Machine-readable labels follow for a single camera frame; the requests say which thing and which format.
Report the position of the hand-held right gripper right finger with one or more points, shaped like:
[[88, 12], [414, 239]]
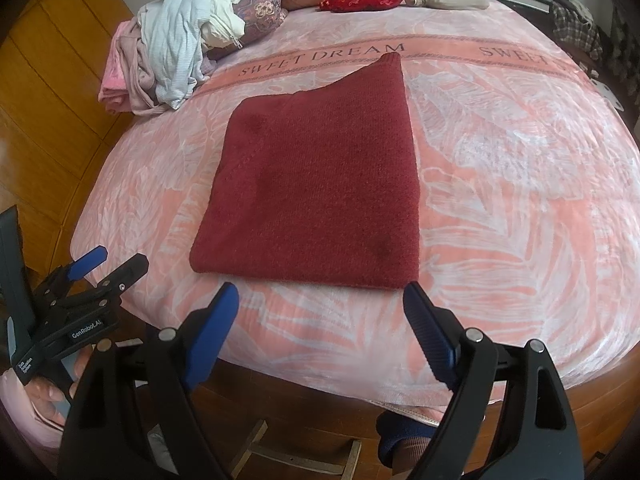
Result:
[[430, 330]]

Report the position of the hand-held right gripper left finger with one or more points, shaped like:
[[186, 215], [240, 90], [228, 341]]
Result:
[[212, 335]]

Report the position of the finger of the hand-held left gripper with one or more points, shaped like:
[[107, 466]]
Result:
[[122, 275], [85, 262]]

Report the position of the dark red knit sweater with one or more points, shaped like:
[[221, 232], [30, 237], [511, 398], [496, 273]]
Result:
[[320, 185]]

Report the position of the person's left forearm pink sleeve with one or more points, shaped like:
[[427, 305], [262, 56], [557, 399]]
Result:
[[20, 425]]

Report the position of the person's left hand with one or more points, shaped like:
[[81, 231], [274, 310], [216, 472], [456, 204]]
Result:
[[50, 402]]

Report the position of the navy blue slipper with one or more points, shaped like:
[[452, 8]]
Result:
[[400, 427]]

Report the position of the wooden stool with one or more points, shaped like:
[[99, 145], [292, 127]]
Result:
[[300, 452]]

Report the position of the pink leaf print blanket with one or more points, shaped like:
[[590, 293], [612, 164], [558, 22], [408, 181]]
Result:
[[500, 185]]

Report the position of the pink folded towel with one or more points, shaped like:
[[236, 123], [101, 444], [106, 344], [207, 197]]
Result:
[[112, 87]]

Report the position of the mauve pink garment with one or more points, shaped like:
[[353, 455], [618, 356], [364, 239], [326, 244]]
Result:
[[137, 70]]

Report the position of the white striped garment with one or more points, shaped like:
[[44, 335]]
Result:
[[170, 40]]

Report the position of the cream white garment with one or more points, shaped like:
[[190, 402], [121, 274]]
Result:
[[225, 15]]

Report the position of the patterned purple pillow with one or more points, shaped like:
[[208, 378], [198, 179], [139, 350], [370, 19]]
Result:
[[260, 7]]

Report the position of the red patterned cloth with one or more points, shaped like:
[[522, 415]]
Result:
[[362, 0]]

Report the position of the plaid shirt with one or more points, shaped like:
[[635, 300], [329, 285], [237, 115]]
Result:
[[575, 22]]

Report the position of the wooden bed frame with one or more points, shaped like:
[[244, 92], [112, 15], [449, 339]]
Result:
[[310, 402]]

